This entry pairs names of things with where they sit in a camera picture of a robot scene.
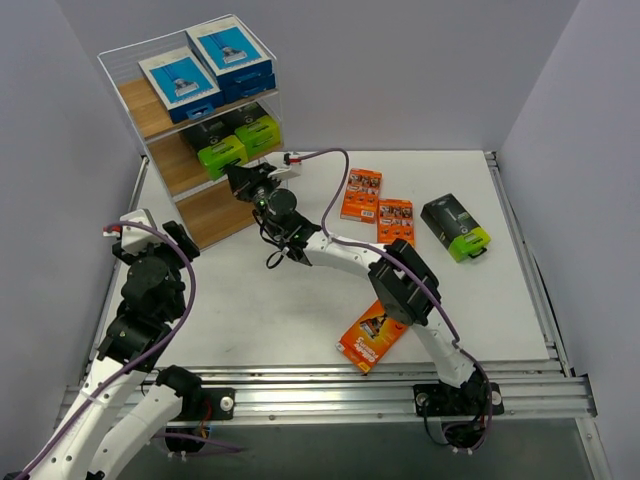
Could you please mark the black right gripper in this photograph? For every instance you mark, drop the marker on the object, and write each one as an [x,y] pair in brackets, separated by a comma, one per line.
[245,179]

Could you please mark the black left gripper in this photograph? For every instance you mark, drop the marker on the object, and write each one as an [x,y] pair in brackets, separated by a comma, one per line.
[179,238]

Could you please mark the green black Gillette Labs box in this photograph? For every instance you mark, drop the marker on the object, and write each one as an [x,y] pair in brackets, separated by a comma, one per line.
[256,129]
[215,146]
[455,228]

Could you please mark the blue Harry's razor box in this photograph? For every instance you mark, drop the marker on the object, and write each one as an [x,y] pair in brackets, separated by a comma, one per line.
[243,89]
[182,84]

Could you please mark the orange Gillette cartridge box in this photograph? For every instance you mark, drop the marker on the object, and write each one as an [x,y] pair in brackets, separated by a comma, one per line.
[361,196]

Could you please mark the blue white Harry's box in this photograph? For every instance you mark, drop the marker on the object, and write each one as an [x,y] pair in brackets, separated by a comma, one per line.
[231,53]

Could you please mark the orange Gillette Fusion5 box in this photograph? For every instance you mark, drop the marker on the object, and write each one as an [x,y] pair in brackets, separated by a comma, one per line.
[395,220]
[370,337]

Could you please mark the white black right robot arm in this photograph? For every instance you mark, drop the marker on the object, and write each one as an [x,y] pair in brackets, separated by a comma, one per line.
[405,286]

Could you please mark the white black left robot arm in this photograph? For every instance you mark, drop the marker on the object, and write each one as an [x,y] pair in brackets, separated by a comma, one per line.
[92,442]

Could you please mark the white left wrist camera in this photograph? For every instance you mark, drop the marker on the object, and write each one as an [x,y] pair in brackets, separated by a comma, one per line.
[134,240]

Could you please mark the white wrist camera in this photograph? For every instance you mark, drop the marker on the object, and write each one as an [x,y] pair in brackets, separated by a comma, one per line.
[134,240]
[285,167]

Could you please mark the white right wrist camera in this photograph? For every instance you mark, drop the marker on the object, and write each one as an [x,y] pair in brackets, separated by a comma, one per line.
[285,167]

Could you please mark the white wire wooden shelf rack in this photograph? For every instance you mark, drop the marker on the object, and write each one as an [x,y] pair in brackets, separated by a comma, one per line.
[207,208]

